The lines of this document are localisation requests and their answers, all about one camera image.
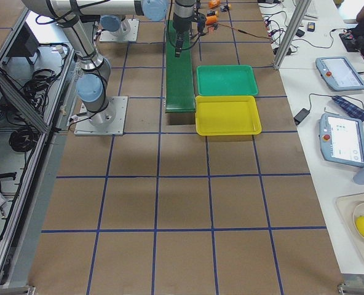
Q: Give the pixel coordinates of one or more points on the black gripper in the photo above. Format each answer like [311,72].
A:
[180,34]

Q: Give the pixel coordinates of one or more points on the plain orange cylinder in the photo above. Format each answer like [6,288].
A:
[211,20]

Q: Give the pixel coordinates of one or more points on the orange cylinder with 4680 print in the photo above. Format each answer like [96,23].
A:
[213,3]

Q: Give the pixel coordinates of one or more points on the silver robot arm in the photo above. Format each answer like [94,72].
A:
[184,14]
[91,87]

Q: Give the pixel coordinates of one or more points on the green plastic tray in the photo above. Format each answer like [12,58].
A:
[224,80]

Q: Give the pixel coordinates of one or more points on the green conveyor belt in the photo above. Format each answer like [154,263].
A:
[180,96]

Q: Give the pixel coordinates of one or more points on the yellow plastic tray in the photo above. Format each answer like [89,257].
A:
[227,115]

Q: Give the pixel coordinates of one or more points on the black power adapter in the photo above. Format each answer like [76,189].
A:
[301,115]

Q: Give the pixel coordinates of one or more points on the far teach pendant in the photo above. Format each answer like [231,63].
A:
[339,74]

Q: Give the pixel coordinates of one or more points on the teach pendant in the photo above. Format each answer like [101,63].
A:
[341,139]
[339,74]

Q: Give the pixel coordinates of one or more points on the blue plaid cloth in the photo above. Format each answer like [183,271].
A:
[351,109]

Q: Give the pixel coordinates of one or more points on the near teach pendant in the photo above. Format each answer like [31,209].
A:
[341,139]

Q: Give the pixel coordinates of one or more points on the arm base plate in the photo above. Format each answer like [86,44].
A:
[118,31]
[109,122]

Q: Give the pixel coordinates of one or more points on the aluminium frame post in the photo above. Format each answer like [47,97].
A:
[296,18]

